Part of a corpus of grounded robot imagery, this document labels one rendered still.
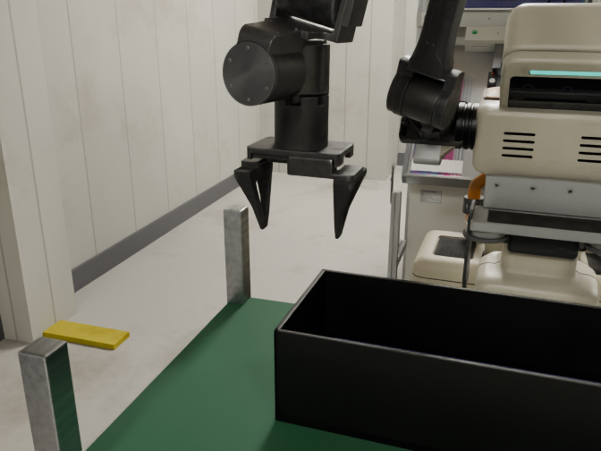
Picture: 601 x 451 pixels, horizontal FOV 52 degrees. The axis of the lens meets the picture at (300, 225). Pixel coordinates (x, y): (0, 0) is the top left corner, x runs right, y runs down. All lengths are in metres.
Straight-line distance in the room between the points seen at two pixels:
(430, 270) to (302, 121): 0.94
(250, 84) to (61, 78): 2.69
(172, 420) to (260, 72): 0.39
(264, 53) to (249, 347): 0.42
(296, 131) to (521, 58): 0.52
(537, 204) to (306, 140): 0.61
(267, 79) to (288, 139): 0.10
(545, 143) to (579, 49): 0.17
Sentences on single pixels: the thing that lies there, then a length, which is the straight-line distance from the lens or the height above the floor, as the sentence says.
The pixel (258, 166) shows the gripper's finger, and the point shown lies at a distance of 0.68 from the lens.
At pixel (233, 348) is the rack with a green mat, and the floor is 0.95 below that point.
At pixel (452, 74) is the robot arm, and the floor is 1.28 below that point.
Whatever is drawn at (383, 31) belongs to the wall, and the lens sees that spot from 5.18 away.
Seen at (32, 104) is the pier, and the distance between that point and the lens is 2.81.
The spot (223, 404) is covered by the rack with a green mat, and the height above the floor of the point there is 0.95.
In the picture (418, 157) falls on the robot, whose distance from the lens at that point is 1.17.
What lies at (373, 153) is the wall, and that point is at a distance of 5.31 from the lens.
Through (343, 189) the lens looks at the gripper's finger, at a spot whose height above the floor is 1.20.
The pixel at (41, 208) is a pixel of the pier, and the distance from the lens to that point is 2.88.
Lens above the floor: 1.37
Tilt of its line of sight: 19 degrees down
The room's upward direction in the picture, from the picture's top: straight up
